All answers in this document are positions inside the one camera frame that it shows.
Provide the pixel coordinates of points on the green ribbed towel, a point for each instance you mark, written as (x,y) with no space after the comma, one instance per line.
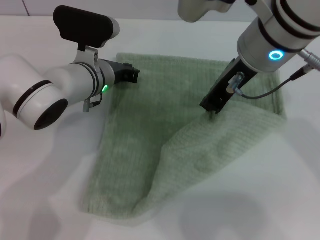
(140,125)

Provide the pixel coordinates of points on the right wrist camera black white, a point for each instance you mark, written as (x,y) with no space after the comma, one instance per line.
(197,10)

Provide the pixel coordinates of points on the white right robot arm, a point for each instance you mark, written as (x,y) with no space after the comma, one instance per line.
(280,32)

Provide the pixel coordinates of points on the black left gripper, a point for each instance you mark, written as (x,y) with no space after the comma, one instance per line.
(119,72)

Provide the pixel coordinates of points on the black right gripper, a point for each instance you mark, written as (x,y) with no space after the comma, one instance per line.
(217,97)

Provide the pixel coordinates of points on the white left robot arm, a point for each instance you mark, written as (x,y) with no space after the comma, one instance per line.
(47,96)

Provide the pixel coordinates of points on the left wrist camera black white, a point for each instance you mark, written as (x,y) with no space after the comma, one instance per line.
(80,23)

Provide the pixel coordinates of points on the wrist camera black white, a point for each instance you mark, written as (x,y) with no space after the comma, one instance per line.
(197,10)
(80,23)

